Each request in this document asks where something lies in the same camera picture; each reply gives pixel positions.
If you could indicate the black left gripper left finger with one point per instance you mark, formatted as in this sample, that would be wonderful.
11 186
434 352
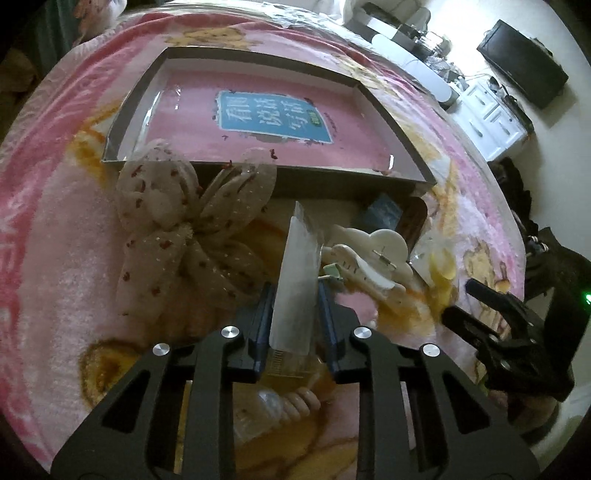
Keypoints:
170 416

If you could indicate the pearl white hair clip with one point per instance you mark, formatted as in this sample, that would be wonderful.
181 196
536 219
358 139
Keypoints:
258 410

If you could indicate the black wall television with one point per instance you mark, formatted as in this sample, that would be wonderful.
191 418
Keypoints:
530 68

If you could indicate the clear plastic packet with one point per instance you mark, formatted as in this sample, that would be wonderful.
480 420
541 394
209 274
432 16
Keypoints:
292 325

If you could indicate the white bed footboard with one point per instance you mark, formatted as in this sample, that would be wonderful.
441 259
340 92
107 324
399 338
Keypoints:
400 36

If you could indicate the small blue box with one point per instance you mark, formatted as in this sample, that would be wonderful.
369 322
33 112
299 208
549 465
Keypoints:
383 213

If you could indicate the white drawer cabinet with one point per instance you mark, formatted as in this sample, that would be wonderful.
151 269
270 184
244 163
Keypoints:
488 122

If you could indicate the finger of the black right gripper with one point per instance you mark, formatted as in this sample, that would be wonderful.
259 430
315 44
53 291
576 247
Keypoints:
478 335
517 314

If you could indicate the dark brown headband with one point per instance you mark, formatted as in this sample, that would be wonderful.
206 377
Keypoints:
413 217

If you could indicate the white cloud hair claw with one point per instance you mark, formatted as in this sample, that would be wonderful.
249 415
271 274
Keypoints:
376 262

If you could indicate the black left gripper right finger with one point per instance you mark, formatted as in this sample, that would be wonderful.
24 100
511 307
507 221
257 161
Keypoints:
420 416

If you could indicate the pink bear fleece blanket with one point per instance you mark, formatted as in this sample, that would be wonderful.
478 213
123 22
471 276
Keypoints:
61 243

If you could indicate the beige dotted fabric bow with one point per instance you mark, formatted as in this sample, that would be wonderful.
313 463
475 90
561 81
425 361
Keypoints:
181 241

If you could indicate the shallow black cardboard box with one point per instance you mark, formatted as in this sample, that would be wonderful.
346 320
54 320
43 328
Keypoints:
411 176

